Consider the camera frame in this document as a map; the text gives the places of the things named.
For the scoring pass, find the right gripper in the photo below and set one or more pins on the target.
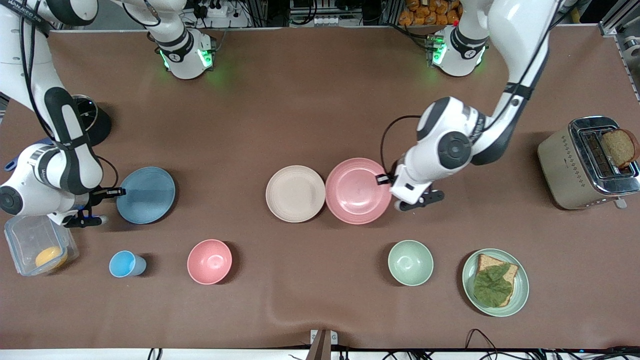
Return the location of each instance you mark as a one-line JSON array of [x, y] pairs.
[[97, 194]]

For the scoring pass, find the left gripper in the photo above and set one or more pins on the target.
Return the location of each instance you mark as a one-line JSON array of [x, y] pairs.
[[389, 178]]

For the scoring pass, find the pink plate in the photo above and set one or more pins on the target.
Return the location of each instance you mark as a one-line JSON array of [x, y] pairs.
[[357, 191]]

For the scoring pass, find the blue plate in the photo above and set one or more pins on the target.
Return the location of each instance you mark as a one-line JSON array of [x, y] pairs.
[[147, 196]]

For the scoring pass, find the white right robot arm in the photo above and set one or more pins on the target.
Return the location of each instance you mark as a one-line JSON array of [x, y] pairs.
[[65, 165]]

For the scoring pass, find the blue cup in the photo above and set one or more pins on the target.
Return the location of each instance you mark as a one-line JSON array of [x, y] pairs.
[[125, 264]]

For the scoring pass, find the green bowl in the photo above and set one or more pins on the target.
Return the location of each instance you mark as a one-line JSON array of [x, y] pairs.
[[410, 263]]

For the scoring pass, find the beige plate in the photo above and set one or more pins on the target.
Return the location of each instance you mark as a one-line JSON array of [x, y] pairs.
[[295, 193]]

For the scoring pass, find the orange round food piece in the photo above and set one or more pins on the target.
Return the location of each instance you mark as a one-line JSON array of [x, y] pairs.
[[51, 257]]

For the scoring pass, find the clear plastic container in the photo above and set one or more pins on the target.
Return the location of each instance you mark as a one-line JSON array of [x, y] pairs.
[[30, 240]]

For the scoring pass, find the pink bowl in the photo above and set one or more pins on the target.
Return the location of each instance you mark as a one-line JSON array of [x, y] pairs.
[[209, 262]]

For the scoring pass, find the green lettuce leaf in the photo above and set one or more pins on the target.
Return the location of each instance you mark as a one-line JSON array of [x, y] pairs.
[[492, 286]]

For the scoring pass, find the bread slice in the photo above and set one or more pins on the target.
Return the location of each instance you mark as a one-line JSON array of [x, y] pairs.
[[510, 272]]

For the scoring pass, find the white power strip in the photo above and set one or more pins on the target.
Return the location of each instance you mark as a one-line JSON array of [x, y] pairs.
[[327, 21], [216, 10]]

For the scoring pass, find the bag of orange snacks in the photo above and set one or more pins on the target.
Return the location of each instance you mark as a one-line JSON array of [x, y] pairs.
[[430, 11]]

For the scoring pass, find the green plate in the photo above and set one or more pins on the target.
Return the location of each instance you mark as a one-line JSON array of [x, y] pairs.
[[520, 295]]

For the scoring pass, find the beige chrome toaster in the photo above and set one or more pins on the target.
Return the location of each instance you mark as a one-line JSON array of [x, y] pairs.
[[565, 170]]

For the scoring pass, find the brown toast slice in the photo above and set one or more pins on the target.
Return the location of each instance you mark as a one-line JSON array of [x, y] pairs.
[[620, 147]]

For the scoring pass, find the metal mount bracket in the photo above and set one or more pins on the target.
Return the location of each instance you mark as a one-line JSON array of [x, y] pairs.
[[323, 341]]

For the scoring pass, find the aluminium frame rail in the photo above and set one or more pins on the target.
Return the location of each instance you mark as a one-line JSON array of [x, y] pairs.
[[622, 45]]

